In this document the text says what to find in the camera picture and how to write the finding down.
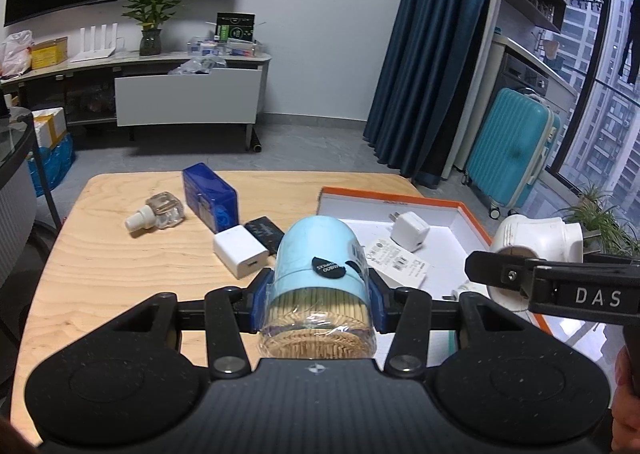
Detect hanging dark clothes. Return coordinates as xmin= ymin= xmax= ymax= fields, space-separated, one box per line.
xmin=602 ymin=0 xmax=640 ymax=85

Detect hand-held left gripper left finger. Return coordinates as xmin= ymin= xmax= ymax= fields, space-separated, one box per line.
xmin=90 ymin=268 xmax=275 ymax=380

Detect washing machine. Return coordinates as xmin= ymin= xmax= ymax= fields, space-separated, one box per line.
xmin=499 ymin=50 xmax=576 ymax=110

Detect clear refill bottle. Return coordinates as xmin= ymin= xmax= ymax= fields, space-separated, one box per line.
xmin=124 ymin=191 xmax=187 ymax=233

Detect light blue toothpick jar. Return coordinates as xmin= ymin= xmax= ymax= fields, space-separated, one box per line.
xmin=257 ymin=214 xmax=376 ymax=360

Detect black and green box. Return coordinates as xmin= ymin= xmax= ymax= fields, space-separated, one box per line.
xmin=215 ymin=12 xmax=257 ymax=42

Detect orange and white box tray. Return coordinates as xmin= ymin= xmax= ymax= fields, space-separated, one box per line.
xmin=317 ymin=186 xmax=554 ymax=362

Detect potted bamboo plant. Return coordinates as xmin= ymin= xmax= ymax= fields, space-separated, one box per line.
xmin=121 ymin=0 xmax=197 ymax=57

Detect teal suitcase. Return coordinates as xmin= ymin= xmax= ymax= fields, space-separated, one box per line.
xmin=460 ymin=86 xmax=562 ymax=221

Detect person's right hand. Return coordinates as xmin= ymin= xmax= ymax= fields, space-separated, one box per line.
xmin=611 ymin=349 xmax=640 ymax=454

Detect white open drawer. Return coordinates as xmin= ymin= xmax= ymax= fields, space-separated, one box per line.
xmin=113 ymin=66 xmax=265 ymax=127

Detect white labelled box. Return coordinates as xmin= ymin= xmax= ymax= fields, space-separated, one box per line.
xmin=364 ymin=238 xmax=431 ymax=290

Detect blue plastic package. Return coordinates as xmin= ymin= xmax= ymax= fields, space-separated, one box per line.
xmin=24 ymin=136 xmax=76 ymax=197

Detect blue cartoon print box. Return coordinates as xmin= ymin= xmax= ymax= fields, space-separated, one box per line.
xmin=181 ymin=162 xmax=239 ymax=235

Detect white cardboard box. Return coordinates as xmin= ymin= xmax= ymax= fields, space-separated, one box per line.
xmin=30 ymin=106 xmax=69 ymax=150

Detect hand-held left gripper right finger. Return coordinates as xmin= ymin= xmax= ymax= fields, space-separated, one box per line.
xmin=367 ymin=270 xmax=548 ymax=379

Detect clear container of small items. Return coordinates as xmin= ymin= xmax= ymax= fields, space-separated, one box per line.
xmin=187 ymin=36 xmax=264 ymax=59

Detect white usb power adapter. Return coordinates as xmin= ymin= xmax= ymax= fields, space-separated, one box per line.
xmin=213 ymin=226 xmax=269 ymax=280

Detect blue curtain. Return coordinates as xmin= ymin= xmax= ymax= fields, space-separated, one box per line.
xmin=362 ymin=0 xmax=501 ymax=190

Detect television cabinet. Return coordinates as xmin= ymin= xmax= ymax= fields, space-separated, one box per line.
xmin=0 ymin=50 xmax=274 ymax=153

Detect yellow box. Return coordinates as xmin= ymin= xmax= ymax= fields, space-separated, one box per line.
xmin=30 ymin=36 xmax=70 ymax=71

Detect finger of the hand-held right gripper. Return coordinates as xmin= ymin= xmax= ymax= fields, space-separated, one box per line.
xmin=465 ymin=251 xmax=640 ymax=327

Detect spider plant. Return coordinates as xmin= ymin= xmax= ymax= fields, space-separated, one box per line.
xmin=554 ymin=183 xmax=640 ymax=257

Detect clear plastic bags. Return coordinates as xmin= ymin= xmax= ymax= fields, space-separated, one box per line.
xmin=167 ymin=57 xmax=229 ymax=76

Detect white plastic bag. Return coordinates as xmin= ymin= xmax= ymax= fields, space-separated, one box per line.
xmin=0 ymin=30 xmax=35 ymax=80

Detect white router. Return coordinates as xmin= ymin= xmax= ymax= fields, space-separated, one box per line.
xmin=69 ymin=22 xmax=126 ymax=64

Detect white plug charger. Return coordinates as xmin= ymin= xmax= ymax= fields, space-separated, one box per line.
xmin=388 ymin=211 xmax=431 ymax=253

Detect small black box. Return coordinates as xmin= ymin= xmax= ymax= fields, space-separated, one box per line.
xmin=244 ymin=216 xmax=286 ymax=255

